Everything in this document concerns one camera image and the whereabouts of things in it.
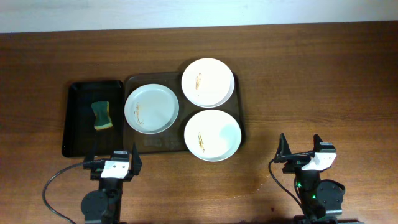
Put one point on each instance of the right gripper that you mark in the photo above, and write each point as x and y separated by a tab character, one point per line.
296	158

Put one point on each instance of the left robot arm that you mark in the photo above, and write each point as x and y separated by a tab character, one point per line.
104	205

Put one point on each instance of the brown serving tray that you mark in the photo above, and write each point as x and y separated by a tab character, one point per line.
170	140

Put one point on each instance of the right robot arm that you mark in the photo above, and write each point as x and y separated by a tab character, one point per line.
319	200

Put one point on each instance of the black small tray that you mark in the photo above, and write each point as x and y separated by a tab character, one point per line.
80	136

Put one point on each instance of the white plate top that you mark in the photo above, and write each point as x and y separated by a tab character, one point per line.
208	83

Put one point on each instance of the green yellow sponge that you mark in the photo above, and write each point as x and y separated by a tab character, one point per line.
102	117

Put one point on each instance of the white plate bottom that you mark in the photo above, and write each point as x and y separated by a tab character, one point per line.
212	135

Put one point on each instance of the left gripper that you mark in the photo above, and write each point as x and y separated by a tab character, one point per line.
94	165

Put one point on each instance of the white plate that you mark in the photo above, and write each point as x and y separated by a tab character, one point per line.
208	83
212	135
151	109

